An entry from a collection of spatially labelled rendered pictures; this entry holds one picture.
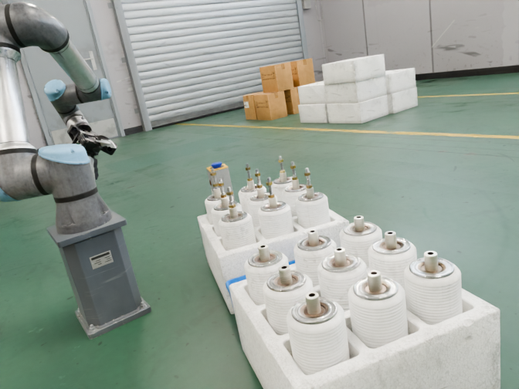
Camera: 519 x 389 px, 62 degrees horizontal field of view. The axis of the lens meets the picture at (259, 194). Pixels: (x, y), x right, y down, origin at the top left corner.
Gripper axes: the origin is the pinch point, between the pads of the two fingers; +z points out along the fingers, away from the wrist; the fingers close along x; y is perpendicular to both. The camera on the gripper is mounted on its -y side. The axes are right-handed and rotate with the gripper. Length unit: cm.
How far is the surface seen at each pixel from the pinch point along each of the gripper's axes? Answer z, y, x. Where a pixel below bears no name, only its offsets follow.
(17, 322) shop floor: 29, 23, -46
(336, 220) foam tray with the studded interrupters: 70, -21, 42
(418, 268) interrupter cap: 100, 14, 57
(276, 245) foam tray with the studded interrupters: 67, -6, 29
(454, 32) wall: -155, -514, 203
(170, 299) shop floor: 54, -2, -10
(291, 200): 55, -21, 36
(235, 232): 59, 1, 25
